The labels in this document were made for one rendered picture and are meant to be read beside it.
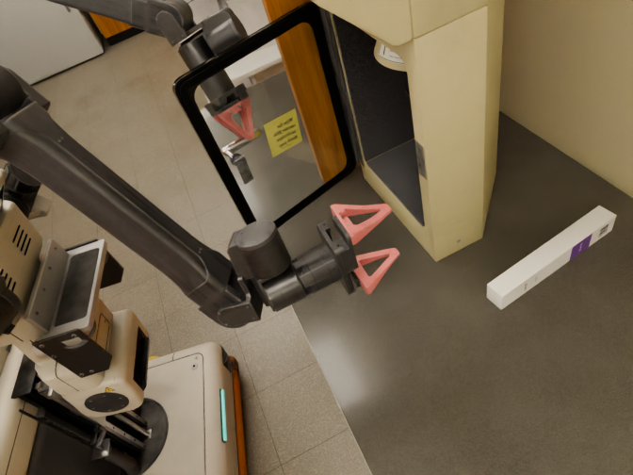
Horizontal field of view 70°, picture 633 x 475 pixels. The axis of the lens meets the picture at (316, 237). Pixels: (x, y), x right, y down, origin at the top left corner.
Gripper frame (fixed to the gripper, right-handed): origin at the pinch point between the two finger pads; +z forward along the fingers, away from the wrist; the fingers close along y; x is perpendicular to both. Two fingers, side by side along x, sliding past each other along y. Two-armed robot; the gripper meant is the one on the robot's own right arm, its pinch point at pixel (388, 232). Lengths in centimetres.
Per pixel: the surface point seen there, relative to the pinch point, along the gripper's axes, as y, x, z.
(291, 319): -121, 79, -23
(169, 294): -121, 129, -74
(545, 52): -7, 31, 55
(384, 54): 13.3, 22.3, 13.7
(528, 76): -15, 35, 55
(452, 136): 3.2, 9.0, 17.0
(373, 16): 26.0, 9.2, 6.8
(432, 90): 12.8, 9.1, 14.0
